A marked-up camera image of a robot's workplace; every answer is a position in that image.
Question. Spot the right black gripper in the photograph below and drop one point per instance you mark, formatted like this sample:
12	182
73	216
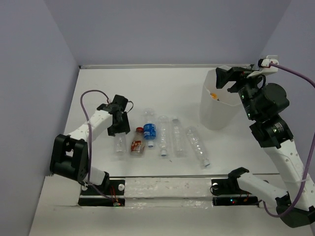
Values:
235	73

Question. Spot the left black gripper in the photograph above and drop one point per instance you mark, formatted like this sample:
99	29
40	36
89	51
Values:
125	125

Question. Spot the orange juice bottle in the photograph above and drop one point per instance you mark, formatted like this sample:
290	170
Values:
214	96

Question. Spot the red cap bottle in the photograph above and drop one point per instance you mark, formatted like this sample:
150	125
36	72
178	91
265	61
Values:
137	146

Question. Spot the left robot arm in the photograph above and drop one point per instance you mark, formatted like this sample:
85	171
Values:
71	154

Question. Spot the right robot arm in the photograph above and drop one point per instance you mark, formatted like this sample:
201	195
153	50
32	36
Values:
263	102

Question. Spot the white plastic bin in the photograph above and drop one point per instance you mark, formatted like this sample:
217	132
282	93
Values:
216	115

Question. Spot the blue label bottle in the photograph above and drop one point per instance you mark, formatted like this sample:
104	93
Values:
150	130

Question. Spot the clear bottle white cap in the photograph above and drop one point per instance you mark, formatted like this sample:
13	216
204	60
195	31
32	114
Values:
163	135

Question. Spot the clear bottle grey cap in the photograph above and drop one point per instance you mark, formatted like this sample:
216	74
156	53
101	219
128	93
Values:
178	136

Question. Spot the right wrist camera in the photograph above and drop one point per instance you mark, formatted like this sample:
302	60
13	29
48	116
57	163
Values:
264	66

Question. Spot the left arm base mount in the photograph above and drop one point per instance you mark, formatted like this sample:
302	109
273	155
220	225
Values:
113	196

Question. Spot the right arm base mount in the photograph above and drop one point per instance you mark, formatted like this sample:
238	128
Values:
226	194

